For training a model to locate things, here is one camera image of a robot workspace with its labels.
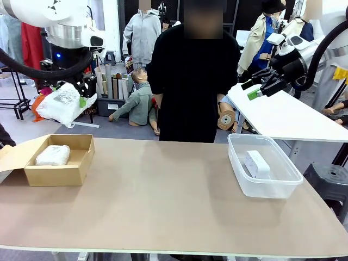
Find seated mannequin in green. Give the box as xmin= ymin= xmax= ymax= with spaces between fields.
xmin=108 ymin=67 xmax=160 ymax=136

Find large bubble-wrapped clock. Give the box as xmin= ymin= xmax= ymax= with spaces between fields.
xmin=35 ymin=83 xmax=98 ymax=129

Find cream paper roll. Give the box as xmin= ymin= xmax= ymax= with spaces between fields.
xmin=95 ymin=66 xmax=105 ymax=95

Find grey storage bin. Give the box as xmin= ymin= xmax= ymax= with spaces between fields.
xmin=96 ymin=96 xmax=128 ymax=117

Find white floor rail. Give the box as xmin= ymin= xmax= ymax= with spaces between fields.
xmin=71 ymin=121 xmax=100 ymax=128

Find orange cloth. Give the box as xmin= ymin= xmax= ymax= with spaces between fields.
xmin=32 ymin=94 xmax=52 ymax=122

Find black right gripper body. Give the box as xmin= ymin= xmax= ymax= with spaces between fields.
xmin=271 ymin=50 xmax=308 ymax=85

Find lying bare mannequin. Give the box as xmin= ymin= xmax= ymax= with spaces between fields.
xmin=322 ymin=99 xmax=348 ymax=125

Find tall grey tube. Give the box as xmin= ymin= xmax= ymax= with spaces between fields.
xmin=104 ymin=64 xmax=113 ymax=100

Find tan paper roll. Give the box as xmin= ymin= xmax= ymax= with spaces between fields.
xmin=217 ymin=95 xmax=237 ymax=132

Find brown cardboard box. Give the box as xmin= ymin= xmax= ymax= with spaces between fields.
xmin=0 ymin=134 xmax=96 ymax=188

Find yellow cloth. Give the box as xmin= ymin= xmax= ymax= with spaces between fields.
xmin=333 ymin=66 xmax=348 ymax=81

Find white background table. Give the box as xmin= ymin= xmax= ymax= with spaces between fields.
xmin=227 ymin=83 xmax=348 ymax=163

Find black left arm hose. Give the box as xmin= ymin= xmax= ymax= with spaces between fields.
xmin=0 ymin=47 xmax=95 ymax=80

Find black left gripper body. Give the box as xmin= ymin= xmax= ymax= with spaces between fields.
xmin=50 ymin=47 xmax=89 ymax=69

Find clear plastic container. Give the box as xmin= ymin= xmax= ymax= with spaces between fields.
xmin=227 ymin=133 xmax=304 ymax=199

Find red coat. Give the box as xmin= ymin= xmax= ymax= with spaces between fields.
xmin=21 ymin=23 xmax=44 ymax=79

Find mannequin in beige coat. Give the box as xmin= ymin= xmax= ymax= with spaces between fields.
xmin=237 ymin=0 xmax=283 ymax=82

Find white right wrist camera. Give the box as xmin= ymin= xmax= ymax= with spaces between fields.
xmin=266 ymin=33 xmax=286 ymax=46

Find unwrapped white clock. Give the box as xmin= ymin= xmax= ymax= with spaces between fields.
xmin=244 ymin=150 xmax=271 ymax=180

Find light grey garments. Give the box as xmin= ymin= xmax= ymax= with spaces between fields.
xmin=0 ymin=15 xmax=23 ymax=63

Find black plastic stool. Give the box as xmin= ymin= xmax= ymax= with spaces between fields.
xmin=303 ymin=162 xmax=348 ymax=218

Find mannequin in navy shirt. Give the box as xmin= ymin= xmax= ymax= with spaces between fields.
xmin=281 ymin=0 xmax=316 ymax=44

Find person in black sweater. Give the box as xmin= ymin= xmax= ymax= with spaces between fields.
xmin=146 ymin=0 xmax=243 ymax=144

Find small bubble-wrapped clock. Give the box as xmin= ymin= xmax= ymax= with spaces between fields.
xmin=35 ymin=145 xmax=71 ymax=166

